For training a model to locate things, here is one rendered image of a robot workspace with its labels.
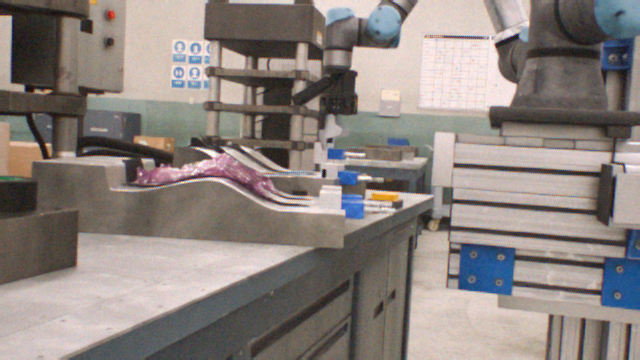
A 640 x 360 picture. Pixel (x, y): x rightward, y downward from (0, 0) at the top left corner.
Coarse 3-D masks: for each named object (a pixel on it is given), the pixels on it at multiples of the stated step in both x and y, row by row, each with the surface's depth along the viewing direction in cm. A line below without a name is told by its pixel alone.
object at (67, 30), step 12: (60, 24) 162; (72, 24) 162; (60, 36) 162; (72, 36) 163; (60, 48) 162; (72, 48) 163; (60, 60) 162; (72, 60) 163; (60, 72) 162; (72, 72) 163; (60, 84) 162; (72, 84) 164; (60, 120) 163; (72, 120) 165; (60, 132) 163; (72, 132) 165; (60, 144) 163; (72, 144) 165; (60, 156) 164; (72, 156) 166
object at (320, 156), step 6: (318, 144) 168; (330, 144) 169; (318, 150) 168; (330, 150) 167; (336, 150) 167; (342, 150) 166; (318, 156) 168; (324, 156) 167; (330, 156) 167; (336, 156) 167; (342, 156) 167; (348, 156) 167; (354, 156) 167; (360, 156) 166; (318, 162) 168; (324, 162) 167; (330, 162) 170
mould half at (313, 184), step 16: (176, 160) 143; (192, 160) 142; (208, 160) 140; (240, 160) 149; (272, 176) 136; (288, 176) 135; (304, 176) 134; (320, 176) 136; (288, 192) 135; (352, 192) 145
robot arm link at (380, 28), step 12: (384, 0) 152; (396, 0) 151; (408, 0) 151; (372, 12) 149; (384, 12) 149; (396, 12) 149; (408, 12) 153; (372, 24) 149; (384, 24) 149; (396, 24) 149; (372, 36) 154; (384, 36) 150
